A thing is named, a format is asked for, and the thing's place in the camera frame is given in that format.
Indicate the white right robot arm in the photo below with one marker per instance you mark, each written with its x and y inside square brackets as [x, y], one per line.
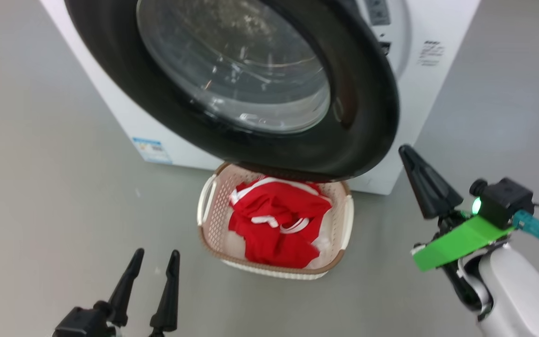
[522, 295]

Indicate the blue energy label sticker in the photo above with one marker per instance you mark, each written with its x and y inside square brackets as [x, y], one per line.
[152, 150]

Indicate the teal right camera connector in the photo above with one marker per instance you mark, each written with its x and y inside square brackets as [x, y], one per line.
[534, 227]

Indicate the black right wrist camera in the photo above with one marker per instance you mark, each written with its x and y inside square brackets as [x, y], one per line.
[506, 201]

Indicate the black round washer door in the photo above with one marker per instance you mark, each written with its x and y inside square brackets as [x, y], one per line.
[353, 131]

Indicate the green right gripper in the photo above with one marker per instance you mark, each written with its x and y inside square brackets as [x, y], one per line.
[456, 241]

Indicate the white washing machine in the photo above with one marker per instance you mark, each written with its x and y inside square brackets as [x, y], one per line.
[438, 84]

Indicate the cream perforated laundry basket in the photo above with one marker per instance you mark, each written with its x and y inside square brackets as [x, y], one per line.
[213, 224]

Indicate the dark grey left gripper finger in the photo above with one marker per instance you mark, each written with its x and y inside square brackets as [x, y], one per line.
[169, 299]
[124, 290]

